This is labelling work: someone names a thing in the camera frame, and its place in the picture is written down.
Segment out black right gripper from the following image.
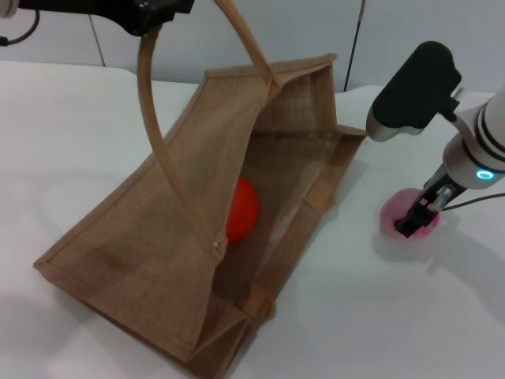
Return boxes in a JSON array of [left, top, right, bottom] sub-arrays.
[[394, 167, 467, 240]]

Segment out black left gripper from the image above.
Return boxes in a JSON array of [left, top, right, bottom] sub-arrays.
[[17, 0, 196, 38]]

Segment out pink peach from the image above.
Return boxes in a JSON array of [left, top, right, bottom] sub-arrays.
[[379, 188, 441, 240]]

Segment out orange fruit with stem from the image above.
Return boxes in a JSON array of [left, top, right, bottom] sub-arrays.
[[225, 177, 260, 245]]

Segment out brown jute handbag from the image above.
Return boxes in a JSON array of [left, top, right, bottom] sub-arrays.
[[32, 0, 368, 379]]

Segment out right arm cable with plug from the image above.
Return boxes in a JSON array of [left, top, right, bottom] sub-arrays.
[[444, 192, 505, 212]]

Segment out arm cable with plug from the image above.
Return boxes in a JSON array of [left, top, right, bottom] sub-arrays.
[[0, 9, 41, 47], [444, 192, 505, 212]]

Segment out left arm cable with plug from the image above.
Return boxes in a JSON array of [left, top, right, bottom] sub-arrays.
[[0, 9, 41, 47]]

